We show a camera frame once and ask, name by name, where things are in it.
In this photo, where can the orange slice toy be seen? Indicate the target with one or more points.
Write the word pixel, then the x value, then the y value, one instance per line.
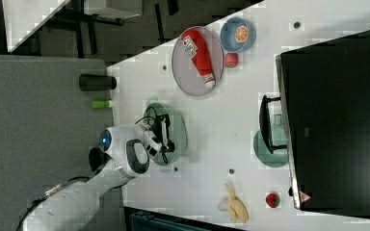
pixel 242 34

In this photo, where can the blue bowl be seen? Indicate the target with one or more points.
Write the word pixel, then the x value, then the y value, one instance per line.
pixel 227 35

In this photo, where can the small red strawberry toy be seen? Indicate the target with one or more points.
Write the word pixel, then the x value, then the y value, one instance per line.
pixel 272 200

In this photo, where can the red ketchup bottle toy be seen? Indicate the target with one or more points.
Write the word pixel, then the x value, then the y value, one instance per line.
pixel 196 48

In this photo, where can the grey round plate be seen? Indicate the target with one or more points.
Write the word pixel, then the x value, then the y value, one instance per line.
pixel 185 72

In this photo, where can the black cylinder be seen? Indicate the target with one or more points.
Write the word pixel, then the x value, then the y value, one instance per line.
pixel 89 82

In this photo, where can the peeled banana toy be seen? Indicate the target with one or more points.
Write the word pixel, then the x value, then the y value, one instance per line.
pixel 235 208

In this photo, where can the green marker pen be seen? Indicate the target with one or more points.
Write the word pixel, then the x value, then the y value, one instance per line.
pixel 102 104

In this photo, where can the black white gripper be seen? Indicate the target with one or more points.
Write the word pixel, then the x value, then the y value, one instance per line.
pixel 159 125

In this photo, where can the red plush strawberry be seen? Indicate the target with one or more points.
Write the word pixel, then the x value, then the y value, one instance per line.
pixel 231 60

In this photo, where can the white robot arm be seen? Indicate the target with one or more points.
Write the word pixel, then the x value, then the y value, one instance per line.
pixel 128 149

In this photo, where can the black toaster oven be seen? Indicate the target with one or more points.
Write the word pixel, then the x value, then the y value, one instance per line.
pixel 324 93

